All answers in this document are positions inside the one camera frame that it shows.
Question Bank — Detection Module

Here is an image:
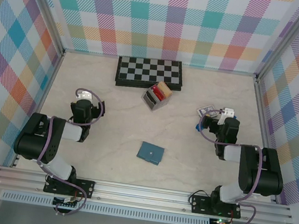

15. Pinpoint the black credit card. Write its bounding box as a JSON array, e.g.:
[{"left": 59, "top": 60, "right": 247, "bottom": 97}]
[{"left": 143, "top": 88, "right": 159, "bottom": 105}]

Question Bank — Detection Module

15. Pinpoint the grey card holder box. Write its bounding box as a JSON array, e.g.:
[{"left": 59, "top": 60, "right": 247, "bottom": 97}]
[{"left": 139, "top": 79, "right": 175, "bottom": 115}]

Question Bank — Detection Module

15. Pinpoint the red credit card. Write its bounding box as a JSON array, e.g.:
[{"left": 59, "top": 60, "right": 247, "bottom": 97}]
[{"left": 151, "top": 85, "right": 166, "bottom": 101}]

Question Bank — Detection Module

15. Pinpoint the teal leather card holder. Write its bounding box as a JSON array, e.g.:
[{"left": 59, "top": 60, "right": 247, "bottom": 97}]
[{"left": 135, "top": 140, "right": 166, "bottom": 167}]

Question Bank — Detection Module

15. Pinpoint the blue playing card deck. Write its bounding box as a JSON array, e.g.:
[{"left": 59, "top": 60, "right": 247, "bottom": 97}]
[{"left": 195, "top": 103, "right": 220, "bottom": 120}]

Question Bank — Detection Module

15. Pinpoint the black silver folding chessboard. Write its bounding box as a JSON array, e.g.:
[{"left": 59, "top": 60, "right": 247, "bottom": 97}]
[{"left": 113, "top": 52, "right": 187, "bottom": 96}]

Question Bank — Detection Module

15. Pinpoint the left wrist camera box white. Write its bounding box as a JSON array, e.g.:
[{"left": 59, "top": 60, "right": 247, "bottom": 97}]
[{"left": 75, "top": 89, "right": 94, "bottom": 103}]

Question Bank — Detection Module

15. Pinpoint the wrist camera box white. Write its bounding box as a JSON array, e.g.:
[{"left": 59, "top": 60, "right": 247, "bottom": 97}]
[
  {"left": 217, "top": 106, "right": 237, "bottom": 127},
  {"left": 75, "top": 89, "right": 94, "bottom": 103}
]

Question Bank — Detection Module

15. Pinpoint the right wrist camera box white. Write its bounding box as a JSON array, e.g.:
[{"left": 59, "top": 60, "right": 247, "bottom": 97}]
[{"left": 217, "top": 106, "right": 237, "bottom": 127}]

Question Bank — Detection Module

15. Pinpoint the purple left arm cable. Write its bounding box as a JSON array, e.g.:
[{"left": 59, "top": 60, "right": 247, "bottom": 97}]
[{"left": 29, "top": 83, "right": 107, "bottom": 220}]

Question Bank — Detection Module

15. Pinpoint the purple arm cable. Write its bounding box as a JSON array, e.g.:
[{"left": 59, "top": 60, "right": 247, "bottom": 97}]
[
  {"left": 183, "top": 105, "right": 272, "bottom": 224},
  {"left": 29, "top": 83, "right": 107, "bottom": 220}
]

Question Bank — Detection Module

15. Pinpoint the aluminium table side rail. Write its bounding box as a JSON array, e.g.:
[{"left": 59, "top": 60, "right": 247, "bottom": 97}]
[
  {"left": 237, "top": 76, "right": 297, "bottom": 205},
  {"left": 10, "top": 45, "right": 66, "bottom": 173}
]

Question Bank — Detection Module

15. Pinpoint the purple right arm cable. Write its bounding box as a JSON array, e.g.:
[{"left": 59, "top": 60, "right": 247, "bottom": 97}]
[{"left": 183, "top": 105, "right": 272, "bottom": 224}]

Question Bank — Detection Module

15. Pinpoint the thin aluminium table rail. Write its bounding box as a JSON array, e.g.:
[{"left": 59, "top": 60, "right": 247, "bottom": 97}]
[{"left": 62, "top": 45, "right": 258, "bottom": 80}]

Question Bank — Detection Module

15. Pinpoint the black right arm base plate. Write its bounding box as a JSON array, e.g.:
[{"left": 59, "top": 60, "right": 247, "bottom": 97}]
[{"left": 189, "top": 193, "right": 244, "bottom": 221}]

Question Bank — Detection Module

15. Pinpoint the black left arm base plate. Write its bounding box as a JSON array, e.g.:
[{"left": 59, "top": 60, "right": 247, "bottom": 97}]
[{"left": 42, "top": 174, "right": 96, "bottom": 201}]

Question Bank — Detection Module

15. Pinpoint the aluminium mounting rail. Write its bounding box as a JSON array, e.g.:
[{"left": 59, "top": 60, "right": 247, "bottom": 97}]
[{"left": 0, "top": 162, "right": 298, "bottom": 224}]

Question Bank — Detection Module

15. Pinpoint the slotted grey cable duct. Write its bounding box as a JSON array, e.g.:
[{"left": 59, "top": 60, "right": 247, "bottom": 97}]
[{"left": 0, "top": 190, "right": 212, "bottom": 224}]

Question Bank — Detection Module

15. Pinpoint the aluminium frame post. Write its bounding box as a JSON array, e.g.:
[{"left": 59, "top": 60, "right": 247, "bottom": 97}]
[
  {"left": 254, "top": 0, "right": 299, "bottom": 87},
  {"left": 10, "top": 0, "right": 73, "bottom": 56}
]

